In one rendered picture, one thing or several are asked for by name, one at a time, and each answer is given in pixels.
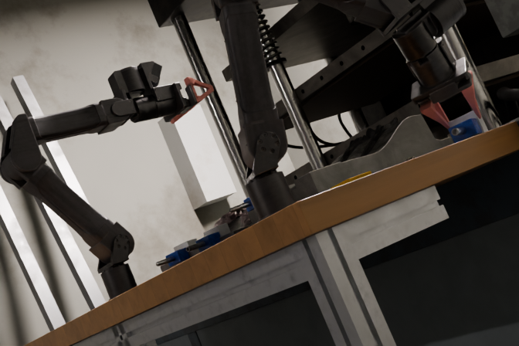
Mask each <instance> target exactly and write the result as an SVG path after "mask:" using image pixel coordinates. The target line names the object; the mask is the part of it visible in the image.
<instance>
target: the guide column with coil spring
mask: <svg viewBox="0 0 519 346"><path fill-rule="evenodd" d="M264 25H266V23H265V22H263V23H260V24H259V28H260V27H262V26H264ZM265 31H268V28H265V29H261V30H260V31H259V34H261V33H263V32H265ZM269 36H271V35H270V33H267V34H266V35H264V36H261V37H260V38H261V40H263V39H265V38H266V37H269ZM270 42H273V39H268V40H267V41H265V42H263V43H262V46H265V45H266V44H268V43H270ZM273 47H276V46H275V44H272V45H270V46H267V47H266V48H265V49H263V53H265V52H266V51H267V50H269V49H272V48H273ZM274 53H278V51H277V49H275V50H273V51H271V52H269V53H267V54H266V55H265V56H264V58H265V59H266V58H267V57H269V56H271V55H273V54H274ZM279 58H280V55H277V56H274V57H272V58H271V59H269V60H268V61H267V62H266V64H267V63H269V62H271V61H273V60H275V59H279ZM269 71H270V73H271V75H272V78H273V80H274V83H275V84H276V87H277V89H278V91H279V93H280V96H281V98H282V100H283V103H284V105H285V108H286V109H287V112H288V114H289V116H290V119H291V121H292V123H293V126H294V128H295V130H296V132H297V135H298V137H299V139H300V142H301V144H302V146H303V148H304V151H305V153H306V155H307V158H308V160H309V162H310V165H311V167H312V169H313V171H314V170H317V169H319V168H323V167H326V166H328V164H327V162H326V160H325V157H324V155H323V153H322V150H321V148H320V145H319V144H318V142H317V139H316V137H315V135H314V132H313V130H312V128H311V125H310V123H309V121H308V119H307V116H306V114H305V112H304V109H303V107H302V105H301V103H300V100H299V98H298V96H297V93H296V91H295V89H294V88H293V84H292V83H291V80H290V78H289V76H288V73H287V71H286V69H285V66H284V64H283V63H277V64H275V65H273V66H271V67H270V68H269Z"/></svg>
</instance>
